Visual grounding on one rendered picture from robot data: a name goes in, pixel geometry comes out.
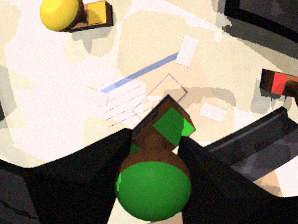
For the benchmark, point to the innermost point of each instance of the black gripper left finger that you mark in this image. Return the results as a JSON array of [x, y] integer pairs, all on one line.
[[76, 189]]

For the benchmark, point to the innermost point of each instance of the red-handled rubber stamp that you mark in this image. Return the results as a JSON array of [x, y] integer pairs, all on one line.
[[279, 83]]

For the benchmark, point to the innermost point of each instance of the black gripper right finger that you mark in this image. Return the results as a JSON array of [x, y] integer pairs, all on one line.
[[222, 196]]

